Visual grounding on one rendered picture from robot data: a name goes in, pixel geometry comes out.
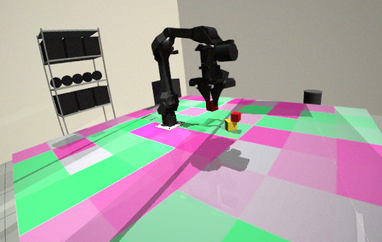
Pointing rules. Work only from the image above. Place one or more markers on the yellow cube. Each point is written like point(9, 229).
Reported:
point(230, 125)

